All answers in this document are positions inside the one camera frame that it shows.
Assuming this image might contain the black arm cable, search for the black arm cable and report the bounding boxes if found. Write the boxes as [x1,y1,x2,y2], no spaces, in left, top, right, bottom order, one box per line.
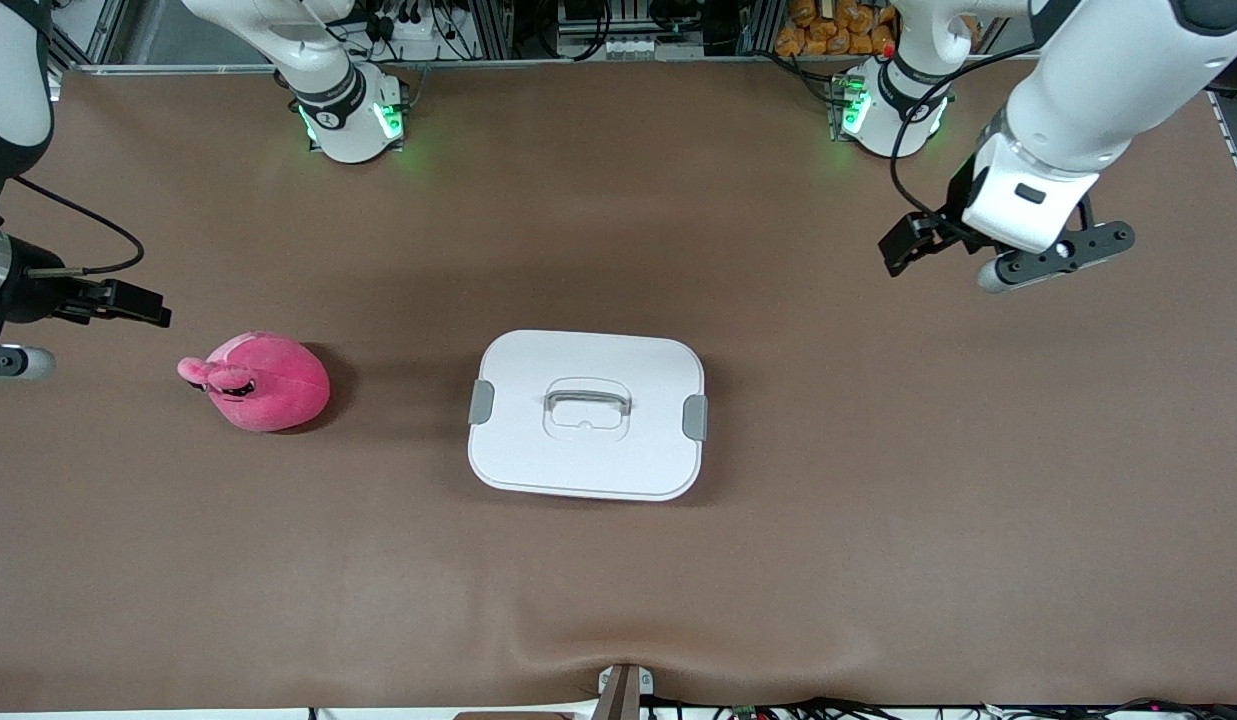
[890,40,1039,216]
[13,175,146,276]

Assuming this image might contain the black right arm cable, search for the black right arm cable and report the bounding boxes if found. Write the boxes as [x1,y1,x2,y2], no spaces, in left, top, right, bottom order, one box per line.
[13,175,146,276]

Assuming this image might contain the brown table mat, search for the brown table mat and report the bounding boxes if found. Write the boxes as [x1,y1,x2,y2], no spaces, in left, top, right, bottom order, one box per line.
[0,55,1237,713]

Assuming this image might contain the white lid with grey clips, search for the white lid with grey clips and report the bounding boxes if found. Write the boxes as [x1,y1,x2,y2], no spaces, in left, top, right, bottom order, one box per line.
[467,330,709,503]

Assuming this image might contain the grey camera mast bracket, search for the grey camera mast bracket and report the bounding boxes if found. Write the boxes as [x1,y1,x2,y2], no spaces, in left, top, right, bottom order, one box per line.
[596,663,655,720]

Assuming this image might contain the diagonal aluminium frame strut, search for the diagonal aluminium frame strut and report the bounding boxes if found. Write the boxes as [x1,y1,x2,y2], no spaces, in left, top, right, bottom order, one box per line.
[53,0,114,66]

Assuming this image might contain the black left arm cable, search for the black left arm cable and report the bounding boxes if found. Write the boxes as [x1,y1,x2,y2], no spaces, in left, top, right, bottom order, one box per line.
[890,40,1039,216]

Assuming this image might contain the white power strip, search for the white power strip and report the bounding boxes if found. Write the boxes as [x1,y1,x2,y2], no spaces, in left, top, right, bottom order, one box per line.
[378,18,449,61]

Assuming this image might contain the orange snack packet pile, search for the orange snack packet pile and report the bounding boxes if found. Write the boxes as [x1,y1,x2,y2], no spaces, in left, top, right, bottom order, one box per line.
[775,0,899,58]

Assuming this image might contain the pink plush flamingo toy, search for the pink plush flamingo toy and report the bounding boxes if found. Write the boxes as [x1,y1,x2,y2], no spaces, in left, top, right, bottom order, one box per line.
[176,331,331,433]

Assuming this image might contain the aluminium frame post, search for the aluminium frame post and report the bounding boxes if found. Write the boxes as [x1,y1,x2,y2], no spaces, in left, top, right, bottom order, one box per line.
[748,0,784,56]
[475,0,514,59]

